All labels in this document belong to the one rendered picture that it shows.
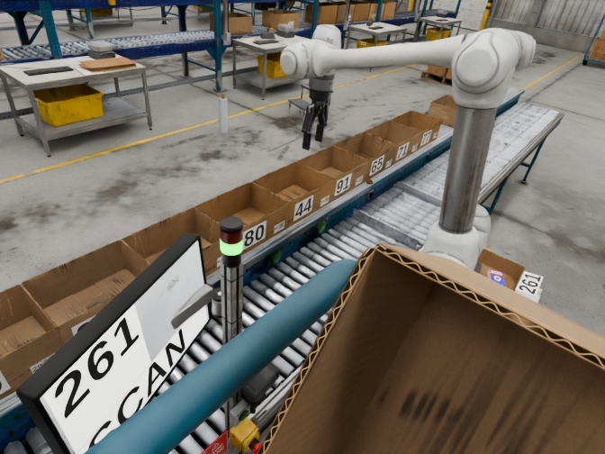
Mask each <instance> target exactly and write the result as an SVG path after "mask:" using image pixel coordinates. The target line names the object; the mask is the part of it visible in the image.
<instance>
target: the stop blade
mask: <svg viewBox="0 0 605 454"><path fill-rule="evenodd" d="M352 218H353V219H355V220H357V221H359V222H361V223H363V224H365V225H367V226H369V227H371V228H373V229H375V230H376V231H378V232H380V233H382V234H384V235H386V236H388V237H390V238H392V239H394V240H396V241H398V242H400V243H402V244H404V245H405V246H407V247H409V248H411V249H413V250H416V248H417V245H418V242H419V240H417V239H415V238H413V237H411V236H410V235H408V234H406V233H404V232H401V231H399V230H397V229H395V228H393V227H392V226H390V225H388V224H386V223H384V222H381V221H379V220H377V219H375V218H374V217H372V216H370V215H368V214H366V213H363V212H361V211H359V210H357V209H356V208H354V211H353V215H352Z"/></svg>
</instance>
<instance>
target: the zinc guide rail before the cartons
mask: <svg viewBox="0 0 605 454"><path fill-rule="evenodd" d="M523 91H525V89H522V88H521V89H520V90H518V91H517V92H515V93H513V94H512V95H509V96H508V97H506V98H505V100H504V101H503V102H502V103H501V104H504V103H506V102H507V101H509V100H511V98H513V97H514V96H516V95H518V94H520V93H521V92H523ZM453 130H454V129H453ZM453 130H452V131H450V132H448V133H446V134H444V135H443V136H441V137H439V138H438V139H436V140H434V141H433V142H431V143H430V144H428V145H426V146H425V147H423V148H421V149H420V150H417V151H416V152H414V153H412V154H411V155H410V156H408V157H407V158H405V159H403V160H401V161H399V162H398V163H396V164H394V165H393V166H391V167H389V168H388V169H386V170H385V171H383V172H381V173H379V174H378V175H376V176H374V177H372V178H370V179H371V180H373V184H375V183H377V182H378V181H380V180H381V179H383V178H385V177H387V176H389V175H390V174H392V173H393V172H394V171H396V170H397V169H399V168H401V167H403V166H404V165H406V164H407V163H409V162H411V161H412V160H414V159H416V158H417V157H418V156H420V155H421V154H423V153H425V152H426V151H428V150H430V149H432V148H433V147H435V146H437V145H438V144H439V143H440V142H442V141H444V140H446V139H447V138H449V137H451V136H452V135H453ZM373 184H372V185H373ZM372 185H369V184H367V182H365V183H363V184H361V185H360V186H357V187H356V188H354V189H352V190H351V191H349V192H347V193H346V194H344V195H343V196H341V197H339V198H338V199H336V200H334V201H333V202H331V203H329V204H327V205H325V206H324V207H322V208H321V209H320V210H318V211H316V212H315V213H312V214H311V215H309V216H307V217H306V218H304V219H302V220H301V221H299V222H298V223H296V224H294V225H293V226H291V227H289V228H288V229H286V230H284V231H283V232H280V233H279V234H277V235H276V236H274V237H273V238H271V239H269V240H268V241H265V242H264V243H262V244H260V245H259V246H257V247H255V248H254V249H253V250H251V251H249V252H247V253H246V254H244V255H242V256H241V260H242V261H243V266H244V265H245V264H247V263H249V262H250V261H251V260H252V259H255V258H256V257H258V256H259V255H261V254H263V253H264V252H266V251H267V250H270V249H271V248H273V247H274V246H275V245H277V244H278V243H280V242H282V241H284V240H285V239H287V238H289V237H290V236H292V235H293V234H295V233H297V232H298V231H299V230H301V229H303V228H304V227H306V226H307V225H309V224H311V223H312V222H315V221H316V220H318V219H319V218H321V217H322V216H323V215H325V214H326V213H329V212H330V211H332V210H333V209H335V208H337V207H338V206H340V205H341V204H344V203H345V202H346V201H348V200H349V199H351V198H352V197H354V196H356V195H358V194H359V193H361V192H363V191H364V190H366V189H367V188H369V187H370V186H372ZM219 280H221V269H219V270H217V271H215V272H214V273H212V274H210V275H209V276H208V277H206V282H207V284H210V285H213V284H215V283H216V282H218V281H219ZM20 404H22V402H21V400H20V399H19V397H18V395H17V394H16V391H15V392H13V393H12V394H10V395H9V396H7V397H5V398H4V399H2V400H0V417H1V416H2V415H4V414H5V413H8V412H9V411H11V410H13V409H14V408H15V407H16V406H18V405H20Z"/></svg>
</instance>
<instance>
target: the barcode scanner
mask: <svg viewBox="0 0 605 454"><path fill-rule="evenodd" d="M279 377H280V375H279V369H278V368H276V367H275V366H274V365H273V364H271V363H269V364H268V365H267V366H266V367H265V368H264V369H262V370H261V371H260V372H259V373H258V374H257V375H256V376H255V377H253V378H252V379H251V380H250V381H249V382H248V383H247V384H246V385H244V386H243V387H242V388H241V392H242V394H243V395H244V396H246V397H247V398H248V399H249V400H250V401H251V402H252V403H251V404H250V406H251V407H252V408H254V409H255V408H257V406H258V405H259V404H260V403H261V401H262V400H263V399H264V398H265V397H266V394H265V392H266V391H267V390H268V389H269V388H270V387H271V386H272V385H273V384H274V383H275V381H276V380H277V379H278V378H279Z"/></svg>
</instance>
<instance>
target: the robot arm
mask: <svg viewBox="0 0 605 454"><path fill-rule="evenodd" d="M340 48H341V37H340V30H339V29H338V28H337V27H335V26H333V25H330V24H321V25H318V27H317V28H316V30H315V32H314V34H313V35H312V40H308V41H298V42H295V43H292V44H290V45H289V46H287V47H286V48H285V49H284V50H283V52H282V54H281V56H280V65H281V69H282V71H283V72H284V74H285V75H287V76H288V77H290V78H294V79H301V78H304V79H307V78H309V87H310V93H309V97H310V99H311V100H312V104H311V106H308V105H307V108H306V115H305V118H304V121H303V125H302V132H304V134H303V141H302V148H303V149H305V150H309V149H310V145H311V138H312V133H311V130H312V126H313V124H314V121H315V118H316V117H318V120H319V123H318V124H317V130H316V136H315V140H316V141H319V142H322V138H323V132H324V125H325V126H326V125H327V124H326V122H327V121H328V103H329V97H330V90H331V89H332V87H333V81H334V77H335V71H336V69H340V68H365V67H381V66H396V65H414V64H421V65H432V66H438V67H443V68H452V92H453V94H452V96H453V99H454V102H455V104H457V108H456V118H455V124H454V130H453V135H452V141H451V147H450V152H449V159H448V164H447V174H446V181H445V186H444V192H443V198H442V204H441V209H440V216H439V220H438V221H436V222H434V223H433V224H432V225H431V226H430V227H429V231H428V235H427V239H426V242H425V246H424V249H423V253H427V254H431V255H435V256H439V257H442V258H446V259H452V260H454V261H455V262H457V263H459V264H461V265H463V266H465V267H467V268H470V269H471V270H472V271H474V268H476V266H477V264H478V262H477V259H478V258H479V256H480V254H481V252H482V250H483V247H484V245H485V243H486V241H487V239H488V236H489V234H490V231H491V218H490V215H489V214H488V213H487V211H486V209H484V208H483V207H482V206H480V205H478V204H477V203H478V198H479V194H480V189H481V185H482V181H483V172H484V168H485V163H486V160H487V155H488V150H489V146H490V141H491V137H492V129H493V125H494V120H495V115H496V112H497V107H498V106H500V105H501V103H502V102H503V101H504V100H505V97H506V95H507V92H508V89H509V86H510V82H511V79H512V77H513V74H514V72H515V71H518V70H521V69H523V68H526V67H527V66H528V65H529V64H530V63H531V62H532V60H533V58H534V53H535V48H536V41H535V40H534V39H533V37H532V36H530V35H528V34H526V33H524V32H519V31H510V30H505V29H500V28H488V29H484V30H481V31H479V32H474V33H468V34H462V35H458V36H455V37H450V38H445V39H441V40H436V41H424V42H415V43H405V44H395V45H387V46H378V47H370V48H361V49H352V50H341V49H340Z"/></svg>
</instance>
